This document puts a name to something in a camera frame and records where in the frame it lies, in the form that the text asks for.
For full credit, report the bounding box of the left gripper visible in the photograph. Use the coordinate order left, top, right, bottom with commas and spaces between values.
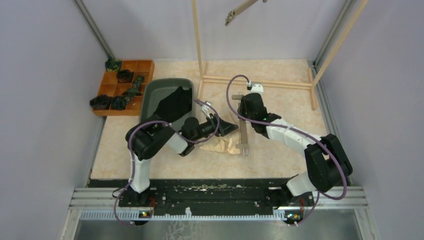
191, 113, 239, 143

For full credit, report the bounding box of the beige cotton underwear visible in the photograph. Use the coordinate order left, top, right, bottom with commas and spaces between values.
199, 129, 241, 155

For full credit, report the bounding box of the beige clip hanger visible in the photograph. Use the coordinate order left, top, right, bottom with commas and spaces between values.
231, 92, 249, 157

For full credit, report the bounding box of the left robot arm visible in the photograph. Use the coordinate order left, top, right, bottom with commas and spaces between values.
125, 113, 239, 207

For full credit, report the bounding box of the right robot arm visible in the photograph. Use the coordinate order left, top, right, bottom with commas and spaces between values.
237, 93, 353, 206

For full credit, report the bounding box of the black garment in bin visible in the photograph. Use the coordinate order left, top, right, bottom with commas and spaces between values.
154, 86, 193, 123

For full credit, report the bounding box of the dark green plastic bin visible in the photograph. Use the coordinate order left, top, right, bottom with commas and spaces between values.
139, 78, 195, 130

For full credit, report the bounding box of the orange compartment tray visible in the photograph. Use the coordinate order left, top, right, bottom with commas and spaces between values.
92, 59, 155, 117

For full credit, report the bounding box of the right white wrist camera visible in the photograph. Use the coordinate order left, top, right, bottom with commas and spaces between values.
246, 82, 264, 95

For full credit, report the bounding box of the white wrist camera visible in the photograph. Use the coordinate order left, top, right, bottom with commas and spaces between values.
201, 101, 216, 119
246, 82, 264, 95

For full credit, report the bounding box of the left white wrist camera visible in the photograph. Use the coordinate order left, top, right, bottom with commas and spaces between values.
201, 101, 216, 119

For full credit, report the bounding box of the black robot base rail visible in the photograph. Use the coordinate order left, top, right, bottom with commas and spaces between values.
118, 178, 314, 217

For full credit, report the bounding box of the wooden clothes rack frame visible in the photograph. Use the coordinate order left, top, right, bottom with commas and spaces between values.
191, 0, 367, 109

